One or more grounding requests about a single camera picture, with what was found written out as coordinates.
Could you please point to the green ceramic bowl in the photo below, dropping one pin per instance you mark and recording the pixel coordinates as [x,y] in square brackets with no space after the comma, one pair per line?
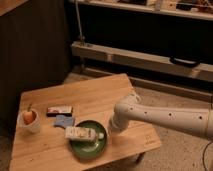
[86,150]

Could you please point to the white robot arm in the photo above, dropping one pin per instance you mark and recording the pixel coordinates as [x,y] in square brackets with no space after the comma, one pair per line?
[192,121]

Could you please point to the long white wooden beam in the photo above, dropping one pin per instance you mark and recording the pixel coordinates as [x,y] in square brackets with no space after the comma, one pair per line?
[140,60]

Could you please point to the white tube bottle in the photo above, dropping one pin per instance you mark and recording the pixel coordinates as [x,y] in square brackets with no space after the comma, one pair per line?
[82,134]

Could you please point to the metal pole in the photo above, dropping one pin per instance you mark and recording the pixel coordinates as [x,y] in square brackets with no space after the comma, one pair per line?
[81,37]

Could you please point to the blue sponge piece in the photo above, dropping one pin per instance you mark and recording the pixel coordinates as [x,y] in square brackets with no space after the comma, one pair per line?
[64,121]

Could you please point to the wooden table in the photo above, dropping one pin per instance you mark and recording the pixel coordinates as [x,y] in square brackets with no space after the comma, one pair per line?
[93,99]

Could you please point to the dark chocolate bar packet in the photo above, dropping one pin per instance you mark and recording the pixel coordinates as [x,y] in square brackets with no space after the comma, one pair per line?
[59,110]

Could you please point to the orange carrot toy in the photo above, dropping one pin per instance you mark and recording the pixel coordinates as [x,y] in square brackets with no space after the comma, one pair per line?
[28,116]

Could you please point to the white cup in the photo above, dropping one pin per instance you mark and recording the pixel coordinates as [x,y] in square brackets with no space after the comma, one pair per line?
[34,127]

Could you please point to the upper wooden shelf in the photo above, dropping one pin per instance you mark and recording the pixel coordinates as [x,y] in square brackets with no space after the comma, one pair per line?
[142,8]

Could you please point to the black handle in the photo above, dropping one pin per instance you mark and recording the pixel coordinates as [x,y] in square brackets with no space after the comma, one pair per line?
[184,63]

